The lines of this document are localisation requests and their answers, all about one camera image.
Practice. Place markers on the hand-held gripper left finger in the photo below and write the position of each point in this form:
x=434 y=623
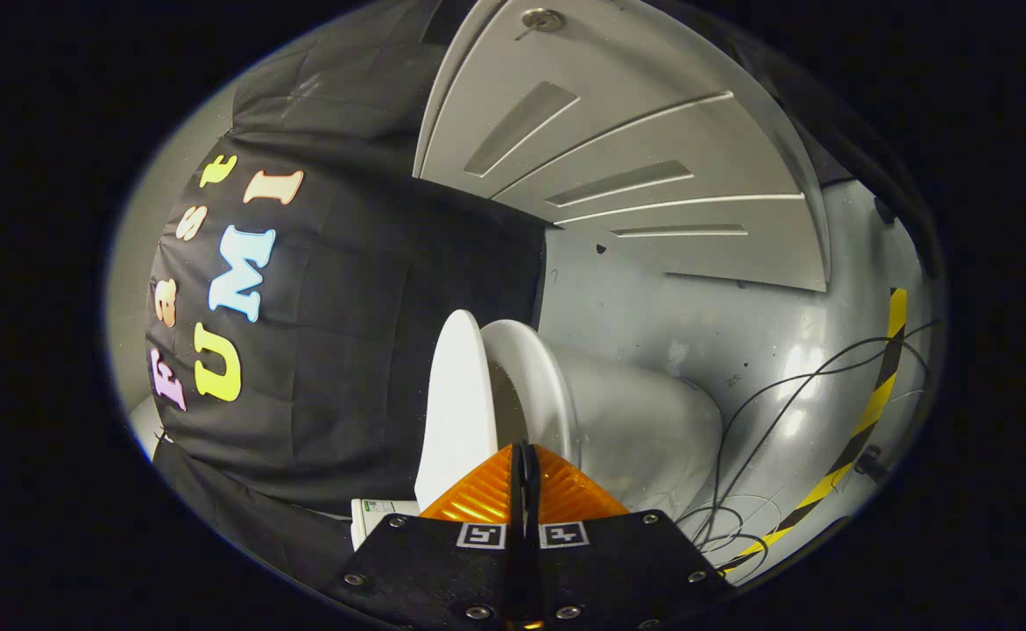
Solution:
x=442 y=570

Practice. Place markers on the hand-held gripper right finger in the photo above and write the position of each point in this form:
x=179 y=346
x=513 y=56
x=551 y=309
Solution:
x=618 y=570

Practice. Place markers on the white toilet tank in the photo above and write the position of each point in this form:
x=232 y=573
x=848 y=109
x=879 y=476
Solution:
x=371 y=526

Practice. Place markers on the white toilet bowl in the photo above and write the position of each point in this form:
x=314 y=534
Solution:
x=635 y=421

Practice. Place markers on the black backdrop cloth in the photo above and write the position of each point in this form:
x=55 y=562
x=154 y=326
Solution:
x=346 y=307

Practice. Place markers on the yellow black hazard tape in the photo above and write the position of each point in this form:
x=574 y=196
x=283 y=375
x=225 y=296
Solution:
x=872 y=412

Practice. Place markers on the silver door knob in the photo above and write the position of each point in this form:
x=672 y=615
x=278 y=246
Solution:
x=543 y=19

